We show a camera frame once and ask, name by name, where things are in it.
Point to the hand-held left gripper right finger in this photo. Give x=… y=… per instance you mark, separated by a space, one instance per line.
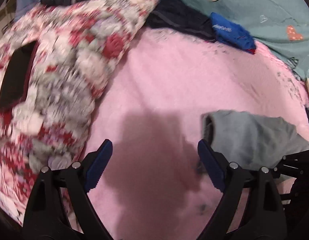
x=210 y=165

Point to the pink floral bed sheet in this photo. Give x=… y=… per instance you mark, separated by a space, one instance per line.
x=182 y=80

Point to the red folded garment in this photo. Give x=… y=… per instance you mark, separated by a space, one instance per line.
x=252 y=51

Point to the blue folded shorts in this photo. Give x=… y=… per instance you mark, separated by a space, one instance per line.
x=229 y=32

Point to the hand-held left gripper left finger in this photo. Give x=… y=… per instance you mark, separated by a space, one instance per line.
x=99 y=165

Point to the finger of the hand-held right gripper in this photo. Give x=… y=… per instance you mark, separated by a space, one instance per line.
x=294 y=162

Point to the red floral quilt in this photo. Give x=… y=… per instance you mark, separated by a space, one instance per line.
x=82 y=55

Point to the lavender plaid cloth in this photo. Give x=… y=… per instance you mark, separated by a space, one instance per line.
x=23 y=0

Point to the black phone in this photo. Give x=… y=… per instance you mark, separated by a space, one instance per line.
x=15 y=75

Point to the black folded garment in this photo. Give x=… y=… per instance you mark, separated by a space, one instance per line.
x=179 y=15

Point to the grey pants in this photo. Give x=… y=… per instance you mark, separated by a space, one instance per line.
x=257 y=140

